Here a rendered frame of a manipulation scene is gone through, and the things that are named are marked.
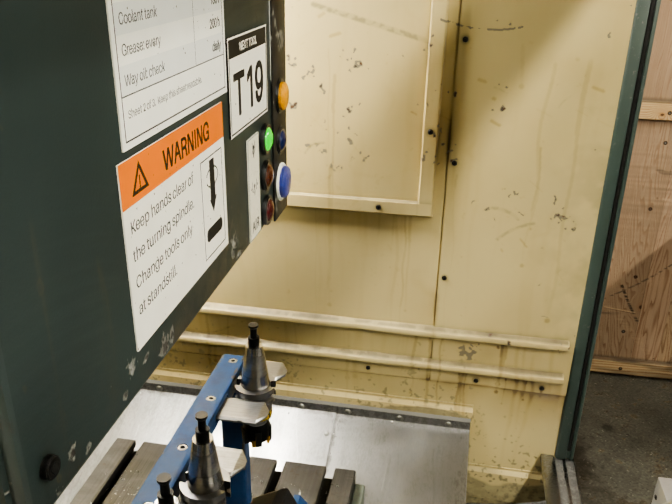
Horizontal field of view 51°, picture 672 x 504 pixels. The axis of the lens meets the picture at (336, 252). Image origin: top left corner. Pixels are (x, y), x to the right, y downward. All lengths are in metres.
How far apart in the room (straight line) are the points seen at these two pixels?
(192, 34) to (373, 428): 1.30
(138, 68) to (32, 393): 0.17
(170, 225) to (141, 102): 0.08
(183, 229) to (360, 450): 1.22
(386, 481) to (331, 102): 0.80
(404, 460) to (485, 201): 0.59
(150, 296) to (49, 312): 0.10
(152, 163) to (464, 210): 1.06
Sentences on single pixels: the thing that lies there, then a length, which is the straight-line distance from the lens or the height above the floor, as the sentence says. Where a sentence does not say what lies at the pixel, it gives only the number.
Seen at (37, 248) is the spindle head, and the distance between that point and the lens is 0.31.
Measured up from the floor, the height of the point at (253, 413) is 1.22.
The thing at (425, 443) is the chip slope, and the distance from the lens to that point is 1.63.
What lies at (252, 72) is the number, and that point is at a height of 1.75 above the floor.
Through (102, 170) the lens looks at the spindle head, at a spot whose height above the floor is 1.75.
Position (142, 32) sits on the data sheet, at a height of 1.80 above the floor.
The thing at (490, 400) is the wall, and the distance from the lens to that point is 1.62.
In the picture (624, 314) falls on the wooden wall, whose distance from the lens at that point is 3.47.
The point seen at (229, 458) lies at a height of 1.22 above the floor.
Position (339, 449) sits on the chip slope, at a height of 0.82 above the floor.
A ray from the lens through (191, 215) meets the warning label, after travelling 0.45.
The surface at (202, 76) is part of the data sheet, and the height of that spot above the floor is 1.77.
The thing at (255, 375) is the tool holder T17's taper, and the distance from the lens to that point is 1.07.
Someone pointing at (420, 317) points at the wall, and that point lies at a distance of 1.51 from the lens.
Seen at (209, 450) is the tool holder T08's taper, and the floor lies 1.28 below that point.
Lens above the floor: 1.84
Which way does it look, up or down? 24 degrees down
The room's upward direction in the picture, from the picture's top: 1 degrees clockwise
